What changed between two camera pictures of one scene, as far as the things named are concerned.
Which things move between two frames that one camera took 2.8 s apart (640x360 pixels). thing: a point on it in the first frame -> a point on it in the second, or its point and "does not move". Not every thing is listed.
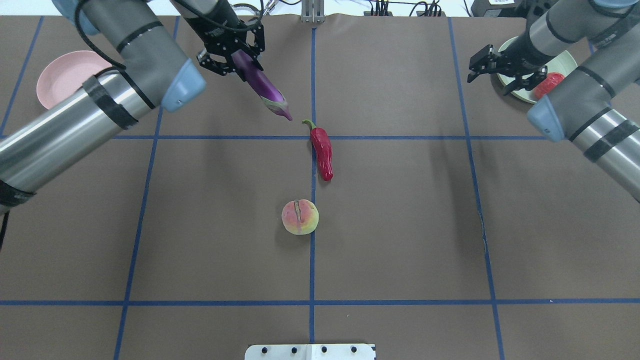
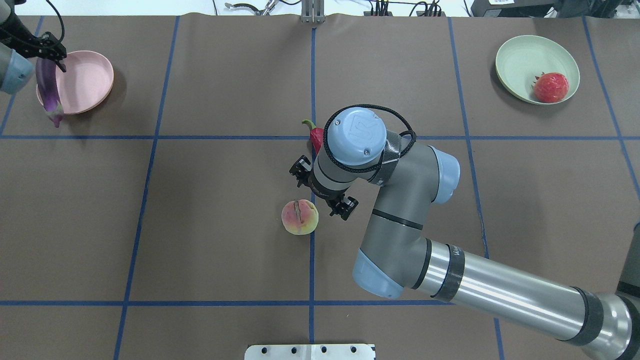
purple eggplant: [271, 96] -> [47, 76]
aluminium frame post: [312, 11] does not move
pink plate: [66, 72] does not move
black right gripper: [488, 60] -> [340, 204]
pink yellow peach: [300, 217] does not move
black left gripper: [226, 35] -> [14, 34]
